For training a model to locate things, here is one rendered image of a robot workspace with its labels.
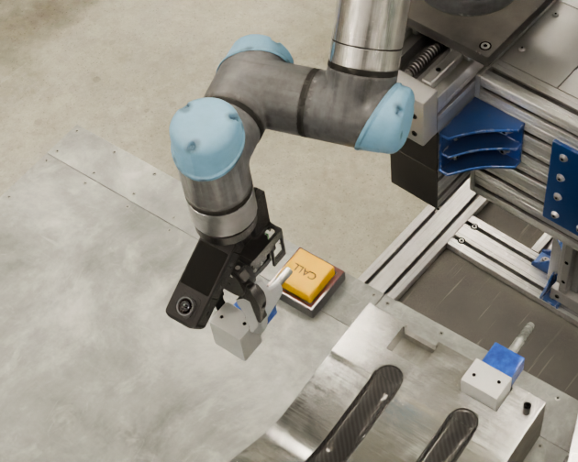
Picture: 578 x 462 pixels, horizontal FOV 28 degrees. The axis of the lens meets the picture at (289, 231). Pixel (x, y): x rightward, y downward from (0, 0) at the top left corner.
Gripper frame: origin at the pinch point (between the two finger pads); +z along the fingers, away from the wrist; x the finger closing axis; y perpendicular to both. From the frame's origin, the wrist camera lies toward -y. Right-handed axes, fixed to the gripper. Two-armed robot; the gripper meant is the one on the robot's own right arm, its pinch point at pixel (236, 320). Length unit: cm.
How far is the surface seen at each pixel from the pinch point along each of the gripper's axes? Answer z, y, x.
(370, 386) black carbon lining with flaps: 6.5, 4.3, -16.9
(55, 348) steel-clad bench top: 15.0, -11.6, 25.9
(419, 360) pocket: 8.7, 11.8, -19.4
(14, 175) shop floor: 95, 42, 120
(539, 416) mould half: 7.3, 12.6, -36.0
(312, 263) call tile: 11.3, 17.9, 2.3
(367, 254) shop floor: 95, 70, 32
